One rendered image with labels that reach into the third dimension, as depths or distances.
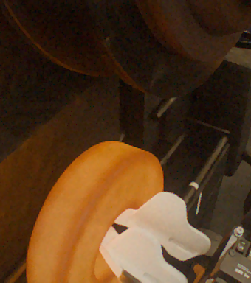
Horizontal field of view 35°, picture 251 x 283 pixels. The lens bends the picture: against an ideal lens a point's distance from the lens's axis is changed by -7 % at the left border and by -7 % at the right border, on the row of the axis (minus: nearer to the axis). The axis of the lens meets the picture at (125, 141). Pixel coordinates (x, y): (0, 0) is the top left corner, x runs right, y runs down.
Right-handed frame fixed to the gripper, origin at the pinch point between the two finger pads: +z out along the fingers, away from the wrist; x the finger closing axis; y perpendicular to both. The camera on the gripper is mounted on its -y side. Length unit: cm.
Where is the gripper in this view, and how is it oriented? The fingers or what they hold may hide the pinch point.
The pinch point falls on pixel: (101, 224)
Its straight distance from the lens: 31.6
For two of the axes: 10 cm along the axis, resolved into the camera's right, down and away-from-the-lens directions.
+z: -8.3, -5.2, 2.1
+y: 2.3, -6.5, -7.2
